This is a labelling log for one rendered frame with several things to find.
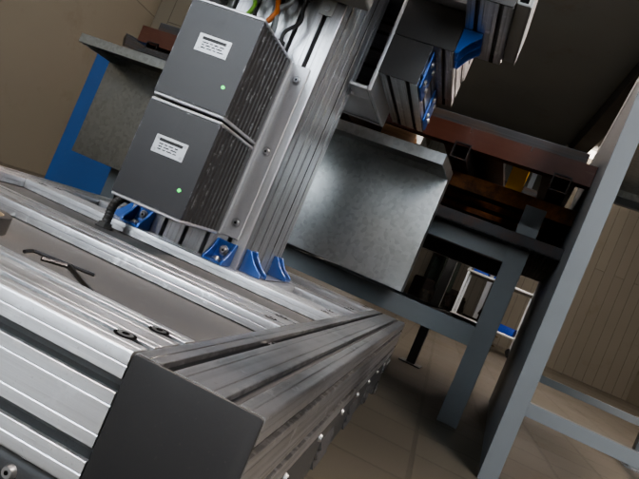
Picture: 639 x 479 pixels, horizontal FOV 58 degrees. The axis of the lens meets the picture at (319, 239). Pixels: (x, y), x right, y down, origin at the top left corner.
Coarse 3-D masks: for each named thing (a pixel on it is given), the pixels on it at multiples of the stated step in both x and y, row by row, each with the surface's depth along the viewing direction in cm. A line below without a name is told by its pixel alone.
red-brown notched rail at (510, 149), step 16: (144, 32) 209; (160, 32) 207; (400, 128) 178; (432, 128) 172; (448, 128) 170; (464, 128) 169; (448, 144) 174; (464, 144) 168; (480, 144) 167; (496, 144) 165; (512, 144) 164; (496, 160) 168; (512, 160) 164; (528, 160) 162; (544, 160) 161; (560, 160) 160; (544, 176) 164; (560, 176) 159; (576, 176) 158; (592, 176) 156
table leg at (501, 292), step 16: (528, 208) 165; (528, 224) 165; (512, 256) 165; (528, 256) 164; (512, 272) 164; (496, 288) 165; (512, 288) 164; (496, 304) 164; (480, 320) 165; (496, 320) 164; (480, 336) 164; (480, 352) 164; (464, 368) 164; (480, 368) 163; (464, 384) 164; (448, 400) 165; (464, 400) 163; (448, 416) 164
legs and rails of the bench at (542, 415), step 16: (560, 384) 236; (592, 400) 231; (528, 416) 123; (544, 416) 122; (560, 416) 122; (624, 416) 227; (576, 432) 120; (592, 432) 119; (608, 448) 118; (624, 448) 117; (624, 464) 226
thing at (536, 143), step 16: (176, 32) 210; (448, 112) 176; (480, 128) 172; (496, 128) 170; (528, 144) 167; (544, 144) 166; (480, 160) 195; (576, 160) 162; (480, 176) 218; (496, 176) 208; (528, 192) 227; (544, 192) 202
